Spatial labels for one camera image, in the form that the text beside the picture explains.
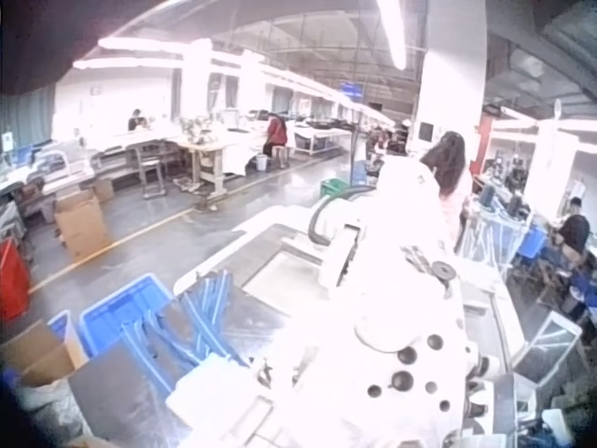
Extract metal stool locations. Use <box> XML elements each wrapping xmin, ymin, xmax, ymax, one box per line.
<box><xmin>137</xmin><ymin>143</ymin><xmax>168</xmax><ymax>200</ymax></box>

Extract tall brown cardboard box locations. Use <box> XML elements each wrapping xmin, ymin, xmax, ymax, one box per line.
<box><xmin>53</xmin><ymin>189</ymin><xmax>113</xmax><ymax>263</ymax></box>

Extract white square pillar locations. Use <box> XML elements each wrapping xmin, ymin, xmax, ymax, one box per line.
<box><xmin>411</xmin><ymin>0</ymin><xmax>489</xmax><ymax>155</ymax></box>

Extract long white work table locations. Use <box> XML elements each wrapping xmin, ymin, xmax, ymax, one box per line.
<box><xmin>83</xmin><ymin>121</ymin><xmax>187</xmax><ymax>181</ymax></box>

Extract small blue plastic crate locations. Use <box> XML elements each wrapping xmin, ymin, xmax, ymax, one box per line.
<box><xmin>46</xmin><ymin>309</ymin><xmax>76</xmax><ymax>344</ymax></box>

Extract white sewing table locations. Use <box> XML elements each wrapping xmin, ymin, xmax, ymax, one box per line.
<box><xmin>174</xmin><ymin>134</ymin><xmax>258</xmax><ymax>196</ymax></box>

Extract black flexible hose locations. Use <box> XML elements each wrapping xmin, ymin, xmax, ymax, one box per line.
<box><xmin>309</xmin><ymin>184</ymin><xmax>377</xmax><ymax>246</ymax></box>

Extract large blue plastic crate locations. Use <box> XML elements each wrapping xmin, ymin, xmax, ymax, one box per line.
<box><xmin>76</xmin><ymin>273</ymin><xmax>175</xmax><ymax>398</ymax></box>

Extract white fluorescent tube lamp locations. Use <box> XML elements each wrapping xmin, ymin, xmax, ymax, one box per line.
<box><xmin>375</xmin><ymin>0</ymin><xmax>408</xmax><ymax>71</ymax></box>

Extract pile of blue-striped fabric strips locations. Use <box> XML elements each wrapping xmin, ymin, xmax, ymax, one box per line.
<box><xmin>119</xmin><ymin>269</ymin><xmax>251</xmax><ymax>374</ymax></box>

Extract grey work bench with machines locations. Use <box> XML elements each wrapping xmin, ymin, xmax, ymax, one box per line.
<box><xmin>0</xmin><ymin>139</ymin><xmax>97</xmax><ymax>225</ymax></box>

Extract white cutting table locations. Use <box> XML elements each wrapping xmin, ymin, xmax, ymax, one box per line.
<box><xmin>291</xmin><ymin>119</ymin><xmax>355</xmax><ymax>158</ymax></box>

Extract white industrial sewing machine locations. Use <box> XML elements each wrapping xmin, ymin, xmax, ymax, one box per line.
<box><xmin>174</xmin><ymin>156</ymin><xmax>514</xmax><ymax>448</ymax></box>

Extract red plastic bin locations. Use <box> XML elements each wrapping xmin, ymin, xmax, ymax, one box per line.
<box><xmin>0</xmin><ymin>237</ymin><xmax>32</xmax><ymax>322</ymax></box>

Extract open brown cardboard box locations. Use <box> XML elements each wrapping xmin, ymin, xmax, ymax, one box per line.
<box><xmin>0</xmin><ymin>319</ymin><xmax>89</xmax><ymax>388</ymax></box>

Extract small brown cardboard box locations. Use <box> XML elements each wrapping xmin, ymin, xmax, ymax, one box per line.
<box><xmin>92</xmin><ymin>178</ymin><xmax>116</xmax><ymax>203</ymax></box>

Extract dark grey fabric sheet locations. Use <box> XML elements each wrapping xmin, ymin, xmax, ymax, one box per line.
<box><xmin>67</xmin><ymin>343</ymin><xmax>187</xmax><ymax>448</ymax></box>

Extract green plastic crate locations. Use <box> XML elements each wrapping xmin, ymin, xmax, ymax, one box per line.
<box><xmin>319</xmin><ymin>177</ymin><xmax>349</xmax><ymax>200</ymax></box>

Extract blue plastic chair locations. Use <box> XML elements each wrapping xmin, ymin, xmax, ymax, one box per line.
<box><xmin>515</xmin><ymin>227</ymin><xmax>549</xmax><ymax>281</ymax></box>

